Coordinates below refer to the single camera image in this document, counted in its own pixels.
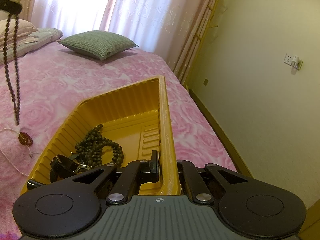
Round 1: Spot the yellow wooden coat rack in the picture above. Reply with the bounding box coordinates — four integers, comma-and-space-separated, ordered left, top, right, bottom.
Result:
177, 0, 220, 91

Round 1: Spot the silver metal bracelet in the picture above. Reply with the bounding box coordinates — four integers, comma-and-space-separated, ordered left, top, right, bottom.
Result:
75, 164, 93, 173

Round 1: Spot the pink sheer curtain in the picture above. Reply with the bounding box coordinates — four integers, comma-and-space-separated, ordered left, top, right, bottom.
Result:
21, 0, 208, 78

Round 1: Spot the dark wooden bead necklace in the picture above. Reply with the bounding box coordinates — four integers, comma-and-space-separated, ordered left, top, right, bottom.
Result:
75, 123, 125, 169

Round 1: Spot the red bead bracelet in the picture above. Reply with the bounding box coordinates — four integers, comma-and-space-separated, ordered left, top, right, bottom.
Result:
18, 131, 34, 147

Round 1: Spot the green plaid cushion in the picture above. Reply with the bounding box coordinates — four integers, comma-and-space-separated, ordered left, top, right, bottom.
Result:
59, 30, 137, 61

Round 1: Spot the striped folded quilt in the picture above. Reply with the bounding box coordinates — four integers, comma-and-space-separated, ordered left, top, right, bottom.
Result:
1, 22, 63, 65

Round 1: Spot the brown bead necklace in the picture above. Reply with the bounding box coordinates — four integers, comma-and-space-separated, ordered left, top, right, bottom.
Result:
3, 13, 21, 126

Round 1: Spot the yellow plastic tray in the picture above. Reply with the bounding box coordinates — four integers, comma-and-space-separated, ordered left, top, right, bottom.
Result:
29, 75, 181, 196

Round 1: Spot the beige pillow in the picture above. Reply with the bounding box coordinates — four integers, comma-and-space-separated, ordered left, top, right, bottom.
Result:
1, 20, 39, 51

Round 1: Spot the white pearl necklace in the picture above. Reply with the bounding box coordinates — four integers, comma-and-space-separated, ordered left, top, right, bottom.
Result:
0, 127, 42, 177

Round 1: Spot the white wall socket with plug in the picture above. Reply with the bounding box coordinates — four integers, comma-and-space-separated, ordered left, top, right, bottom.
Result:
284, 54, 303, 70

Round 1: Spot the pink rose bedspread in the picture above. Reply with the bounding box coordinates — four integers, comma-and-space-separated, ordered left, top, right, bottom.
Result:
1, 42, 235, 239

